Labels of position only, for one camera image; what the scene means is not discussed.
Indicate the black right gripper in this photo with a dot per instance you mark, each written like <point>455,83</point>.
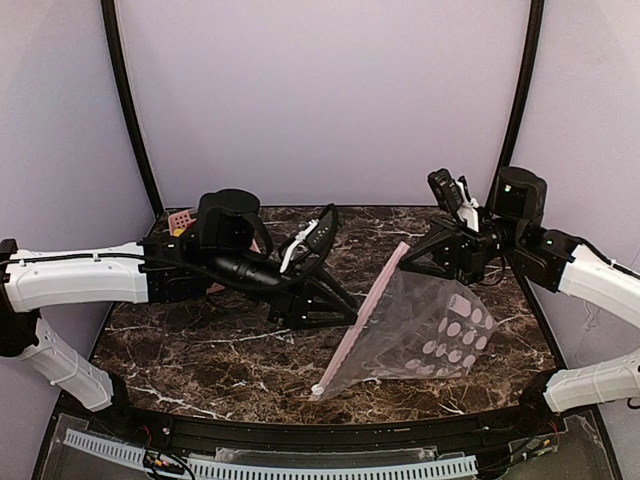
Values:
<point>451,253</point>

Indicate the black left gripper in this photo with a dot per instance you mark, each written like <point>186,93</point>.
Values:
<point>291,309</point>

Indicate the clear zip top bag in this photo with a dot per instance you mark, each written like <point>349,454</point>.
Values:
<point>410,326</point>

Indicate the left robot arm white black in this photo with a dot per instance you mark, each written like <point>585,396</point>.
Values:
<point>227,244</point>

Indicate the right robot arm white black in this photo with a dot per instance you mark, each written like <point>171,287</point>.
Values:
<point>560,262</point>

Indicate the pink plastic basket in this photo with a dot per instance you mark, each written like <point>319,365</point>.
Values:
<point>182,220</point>

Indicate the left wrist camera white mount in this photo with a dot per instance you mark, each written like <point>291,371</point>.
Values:
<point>316,237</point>

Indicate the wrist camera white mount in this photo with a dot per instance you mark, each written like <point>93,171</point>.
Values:
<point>316,237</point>
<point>452,196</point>

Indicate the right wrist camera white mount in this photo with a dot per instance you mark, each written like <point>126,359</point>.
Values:
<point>452,196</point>

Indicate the right black frame post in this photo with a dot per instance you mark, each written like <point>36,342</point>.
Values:
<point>525,75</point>

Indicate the black frame post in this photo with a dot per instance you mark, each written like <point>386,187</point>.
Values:
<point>127,105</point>
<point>525,75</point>

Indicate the white slotted cable duct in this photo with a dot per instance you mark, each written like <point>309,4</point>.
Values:
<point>228,463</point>

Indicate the black front rail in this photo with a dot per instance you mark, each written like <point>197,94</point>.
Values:
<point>489,432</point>

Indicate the left black frame post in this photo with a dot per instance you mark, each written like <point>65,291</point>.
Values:
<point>127,105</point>

